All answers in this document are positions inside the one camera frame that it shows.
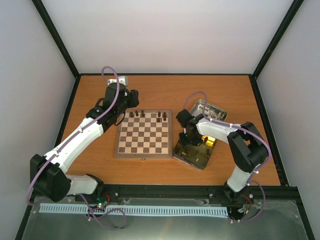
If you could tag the black frame post left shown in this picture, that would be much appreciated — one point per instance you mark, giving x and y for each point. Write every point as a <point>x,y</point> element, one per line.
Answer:
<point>47,20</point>

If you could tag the pile of white chess pieces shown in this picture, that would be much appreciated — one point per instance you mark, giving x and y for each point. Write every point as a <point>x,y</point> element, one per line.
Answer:
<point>213,112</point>

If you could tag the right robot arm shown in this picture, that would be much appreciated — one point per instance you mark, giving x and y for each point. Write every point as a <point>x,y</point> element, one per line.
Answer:
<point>248,148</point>

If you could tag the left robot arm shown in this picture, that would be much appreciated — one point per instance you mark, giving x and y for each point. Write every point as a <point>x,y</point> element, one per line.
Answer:
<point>48,172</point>

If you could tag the gold tin tray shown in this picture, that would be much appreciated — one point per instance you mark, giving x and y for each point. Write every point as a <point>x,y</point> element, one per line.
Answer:
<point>208,142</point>

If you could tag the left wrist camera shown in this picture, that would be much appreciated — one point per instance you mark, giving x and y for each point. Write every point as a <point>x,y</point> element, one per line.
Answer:
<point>123,80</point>

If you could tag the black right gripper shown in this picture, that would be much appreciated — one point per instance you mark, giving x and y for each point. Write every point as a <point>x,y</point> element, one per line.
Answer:
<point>184,142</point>

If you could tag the wooden folding chess board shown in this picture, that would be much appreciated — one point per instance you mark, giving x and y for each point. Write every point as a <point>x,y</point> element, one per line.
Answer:
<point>143,137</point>

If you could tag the pile of dark chess pieces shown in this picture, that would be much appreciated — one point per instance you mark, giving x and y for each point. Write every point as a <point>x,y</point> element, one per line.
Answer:
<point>196,154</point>

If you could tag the light blue cable duct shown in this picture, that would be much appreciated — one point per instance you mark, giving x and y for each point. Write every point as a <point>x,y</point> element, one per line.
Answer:
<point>137,210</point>

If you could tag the small green circuit board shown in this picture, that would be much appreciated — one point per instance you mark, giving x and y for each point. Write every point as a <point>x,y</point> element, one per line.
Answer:
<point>101,203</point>

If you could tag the silver tin tray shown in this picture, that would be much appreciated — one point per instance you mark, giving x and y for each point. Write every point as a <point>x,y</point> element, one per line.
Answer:
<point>195,111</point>

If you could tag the black frame post right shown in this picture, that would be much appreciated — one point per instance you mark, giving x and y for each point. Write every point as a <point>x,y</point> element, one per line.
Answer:
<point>281,30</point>

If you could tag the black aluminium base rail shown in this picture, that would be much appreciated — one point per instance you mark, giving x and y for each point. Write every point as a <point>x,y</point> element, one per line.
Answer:
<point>213,193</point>

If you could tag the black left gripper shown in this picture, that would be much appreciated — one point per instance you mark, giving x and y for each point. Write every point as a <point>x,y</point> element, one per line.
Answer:
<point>134,101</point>

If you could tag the black frame post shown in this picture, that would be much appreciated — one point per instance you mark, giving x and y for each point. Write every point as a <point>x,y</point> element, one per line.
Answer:
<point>47,20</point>
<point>281,30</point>

